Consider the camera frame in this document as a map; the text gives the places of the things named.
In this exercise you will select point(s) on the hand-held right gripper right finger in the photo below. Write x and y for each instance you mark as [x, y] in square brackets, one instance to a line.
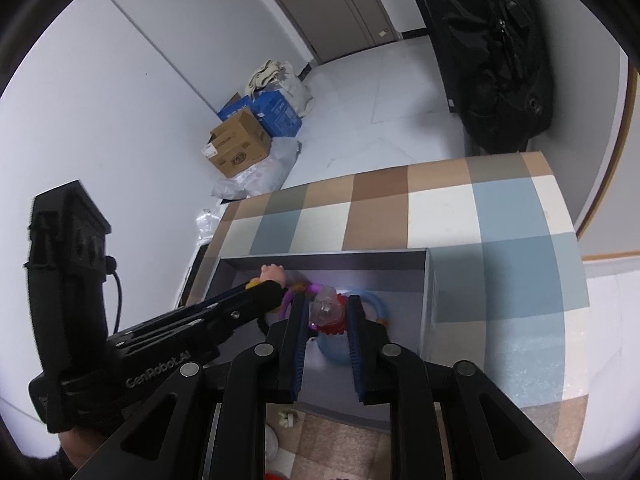
[356, 350]

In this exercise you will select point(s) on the checkered tablecloth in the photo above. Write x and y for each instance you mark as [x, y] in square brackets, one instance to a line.
[500, 210]

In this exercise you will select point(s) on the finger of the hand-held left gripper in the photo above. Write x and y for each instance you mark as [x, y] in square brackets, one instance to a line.
[250, 296]
[240, 321]

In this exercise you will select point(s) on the person's left forearm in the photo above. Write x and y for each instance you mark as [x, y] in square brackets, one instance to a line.
[80, 452]

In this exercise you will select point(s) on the blue cardboard box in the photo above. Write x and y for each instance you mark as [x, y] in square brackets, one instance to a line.
[280, 112]

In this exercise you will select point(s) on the white panel wooden frame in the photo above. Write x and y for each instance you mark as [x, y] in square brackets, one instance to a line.
[615, 185]

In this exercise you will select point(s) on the grey cardboard box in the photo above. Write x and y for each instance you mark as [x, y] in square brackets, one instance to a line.
[380, 265]

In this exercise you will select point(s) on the peach figurine charm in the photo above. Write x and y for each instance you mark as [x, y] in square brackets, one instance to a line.
[272, 274]

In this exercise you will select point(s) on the brown cardboard box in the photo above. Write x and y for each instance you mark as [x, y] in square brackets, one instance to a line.
[240, 140]

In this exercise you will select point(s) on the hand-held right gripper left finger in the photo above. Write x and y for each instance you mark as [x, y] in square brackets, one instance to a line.
[299, 350]

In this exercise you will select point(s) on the clear plastic wrap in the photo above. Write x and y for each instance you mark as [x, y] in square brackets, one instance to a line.
[205, 225]

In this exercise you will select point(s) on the white bag with cloth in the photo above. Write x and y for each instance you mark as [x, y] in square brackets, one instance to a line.
[300, 90]

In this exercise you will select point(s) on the black hanging bag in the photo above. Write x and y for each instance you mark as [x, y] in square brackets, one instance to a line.
[490, 35]

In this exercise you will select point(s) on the white plastic bag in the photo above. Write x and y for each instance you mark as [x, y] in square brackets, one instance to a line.
[270, 170]

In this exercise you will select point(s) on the grey door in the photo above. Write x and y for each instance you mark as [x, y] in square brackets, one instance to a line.
[340, 0]

